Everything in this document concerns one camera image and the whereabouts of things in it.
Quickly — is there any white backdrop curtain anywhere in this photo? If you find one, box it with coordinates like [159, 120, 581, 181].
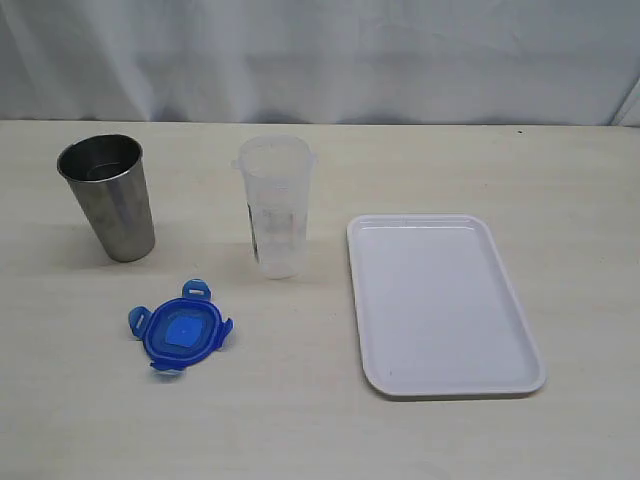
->
[1, 0, 639, 126]

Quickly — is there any blue container lid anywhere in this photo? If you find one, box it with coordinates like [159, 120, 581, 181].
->
[128, 279, 234, 377]

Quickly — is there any white plastic tray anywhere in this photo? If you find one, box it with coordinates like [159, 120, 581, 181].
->
[346, 214, 547, 398]

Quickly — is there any clear plastic container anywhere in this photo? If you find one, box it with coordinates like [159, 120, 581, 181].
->
[232, 134, 316, 279]

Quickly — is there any stainless steel cup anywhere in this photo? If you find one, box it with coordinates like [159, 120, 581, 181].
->
[57, 134, 155, 263]

